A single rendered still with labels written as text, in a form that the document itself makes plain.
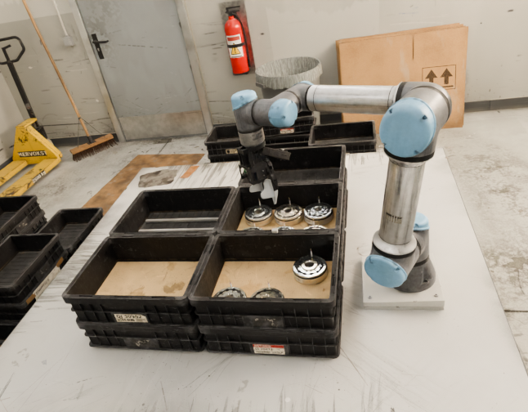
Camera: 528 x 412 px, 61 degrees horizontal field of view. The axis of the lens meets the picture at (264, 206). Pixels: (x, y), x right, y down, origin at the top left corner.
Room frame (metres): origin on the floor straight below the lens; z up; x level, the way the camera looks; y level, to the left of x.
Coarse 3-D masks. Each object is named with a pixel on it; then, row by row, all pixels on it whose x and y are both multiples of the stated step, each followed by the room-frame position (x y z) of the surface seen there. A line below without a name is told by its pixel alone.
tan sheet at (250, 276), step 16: (224, 272) 1.12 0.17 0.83; (240, 272) 1.10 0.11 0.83; (256, 272) 1.09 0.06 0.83; (272, 272) 1.07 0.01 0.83; (288, 272) 1.06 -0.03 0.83; (224, 288) 1.04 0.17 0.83; (240, 288) 1.03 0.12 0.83; (256, 288) 1.02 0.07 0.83; (288, 288) 0.99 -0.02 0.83; (304, 288) 0.98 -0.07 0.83; (320, 288) 0.97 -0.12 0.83
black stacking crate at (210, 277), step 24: (240, 240) 1.16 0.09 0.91; (264, 240) 1.14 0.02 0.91; (288, 240) 1.12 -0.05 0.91; (312, 240) 1.10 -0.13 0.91; (216, 264) 1.11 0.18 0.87; (216, 312) 0.90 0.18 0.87; (240, 312) 0.88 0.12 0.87; (264, 312) 0.87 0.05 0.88; (288, 312) 0.85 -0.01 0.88; (312, 312) 0.83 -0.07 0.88; (336, 312) 0.87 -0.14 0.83
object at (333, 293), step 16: (336, 240) 1.04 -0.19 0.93; (208, 256) 1.09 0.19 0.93; (336, 256) 0.97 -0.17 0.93; (336, 272) 0.91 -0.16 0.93; (192, 288) 0.96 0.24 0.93; (336, 288) 0.86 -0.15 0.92; (192, 304) 0.91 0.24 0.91; (208, 304) 0.89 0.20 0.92; (224, 304) 0.88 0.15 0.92; (240, 304) 0.87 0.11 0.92; (256, 304) 0.86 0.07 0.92; (272, 304) 0.85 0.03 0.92; (288, 304) 0.83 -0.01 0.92; (304, 304) 0.82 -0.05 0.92; (320, 304) 0.81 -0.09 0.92
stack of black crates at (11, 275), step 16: (16, 240) 2.01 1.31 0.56; (32, 240) 1.99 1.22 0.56; (48, 240) 1.96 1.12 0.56; (0, 256) 1.91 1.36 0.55; (16, 256) 1.98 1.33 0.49; (32, 256) 1.95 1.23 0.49; (48, 256) 1.84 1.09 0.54; (64, 256) 1.91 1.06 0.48; (0, 272) 1.86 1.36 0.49; (16, 272) 1.83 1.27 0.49; (32, 272) 1.72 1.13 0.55; (48, 272) 1.79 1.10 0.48; (0, 288) 1.59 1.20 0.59; (16, 288) 1.61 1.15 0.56; (32, 288) 1.67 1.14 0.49; (0, 304) 1.60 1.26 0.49; (16, 304) 1.58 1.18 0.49; (32, 304) 1.63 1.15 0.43; (0, 320) 1.62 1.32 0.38; (16, 320) 1.60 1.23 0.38
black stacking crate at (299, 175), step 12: (300, 156) 1.70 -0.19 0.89; (312, 156) 1.69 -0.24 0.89; (324, 156) 1.67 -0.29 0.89; (336, 156) 1.66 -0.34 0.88; (276, 168) 1.73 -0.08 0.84; (288, 168) 1.72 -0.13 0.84; (300, 168) 1.71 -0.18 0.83; (312, 168) 1.69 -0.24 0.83; (324, 168) 1.67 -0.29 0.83; (336, 168) 1.65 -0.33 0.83; (288, 180) 1.63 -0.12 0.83; (300, 180) 1.61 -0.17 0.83; (312, 180) 1.60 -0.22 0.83
